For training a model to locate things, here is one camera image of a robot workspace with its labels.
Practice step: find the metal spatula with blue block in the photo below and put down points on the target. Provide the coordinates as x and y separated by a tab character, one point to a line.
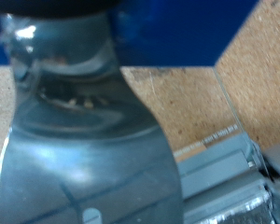
84	155

